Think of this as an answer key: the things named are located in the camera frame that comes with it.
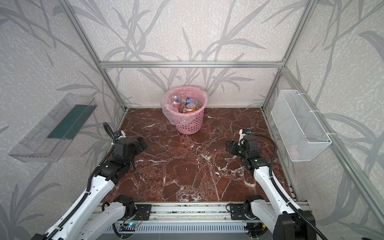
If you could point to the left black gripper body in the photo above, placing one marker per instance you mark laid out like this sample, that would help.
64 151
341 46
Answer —
137 145

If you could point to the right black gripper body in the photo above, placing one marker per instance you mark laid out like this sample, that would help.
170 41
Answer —
235 149

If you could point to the clear bottle red label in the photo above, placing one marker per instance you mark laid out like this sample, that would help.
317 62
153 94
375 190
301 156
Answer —
176 102

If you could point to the brown coffee bottle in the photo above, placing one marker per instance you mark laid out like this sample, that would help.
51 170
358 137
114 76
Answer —
190 108

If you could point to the clear bottle blue cap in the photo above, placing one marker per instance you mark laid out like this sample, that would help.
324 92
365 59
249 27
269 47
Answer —
191 101

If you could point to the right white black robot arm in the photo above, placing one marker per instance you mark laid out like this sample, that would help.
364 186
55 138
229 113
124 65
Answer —
279 214

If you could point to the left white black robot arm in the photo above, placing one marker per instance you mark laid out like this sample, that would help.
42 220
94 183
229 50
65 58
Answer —
74 224

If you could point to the clear plastic bin liner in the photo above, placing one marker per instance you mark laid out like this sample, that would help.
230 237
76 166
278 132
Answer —
177 118

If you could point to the pink perforated plastic bin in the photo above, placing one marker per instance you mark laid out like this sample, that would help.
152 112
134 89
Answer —
197 122

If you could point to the right wiring bundle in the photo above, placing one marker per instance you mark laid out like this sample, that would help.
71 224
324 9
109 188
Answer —
256 228

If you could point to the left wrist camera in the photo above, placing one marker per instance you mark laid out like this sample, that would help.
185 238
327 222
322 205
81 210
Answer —
119 134

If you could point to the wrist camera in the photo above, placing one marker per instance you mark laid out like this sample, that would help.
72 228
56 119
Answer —
242 133
119 134

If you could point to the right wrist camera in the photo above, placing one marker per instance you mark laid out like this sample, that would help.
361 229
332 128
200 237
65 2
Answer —
242 133

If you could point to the white wire mesh basket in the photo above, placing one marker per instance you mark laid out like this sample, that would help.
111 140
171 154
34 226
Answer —
303 135

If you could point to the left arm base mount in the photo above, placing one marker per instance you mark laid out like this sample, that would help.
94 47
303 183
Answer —
141 211

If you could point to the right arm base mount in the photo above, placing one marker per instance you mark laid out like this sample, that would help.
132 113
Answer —
243 211

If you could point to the left circuit board with wires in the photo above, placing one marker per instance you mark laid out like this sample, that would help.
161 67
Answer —
132 223

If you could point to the clear acrylic wall shelf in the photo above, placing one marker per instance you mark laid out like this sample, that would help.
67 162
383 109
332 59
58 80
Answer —
50 138

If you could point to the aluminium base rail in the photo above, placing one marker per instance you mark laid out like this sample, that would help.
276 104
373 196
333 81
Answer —
191 212

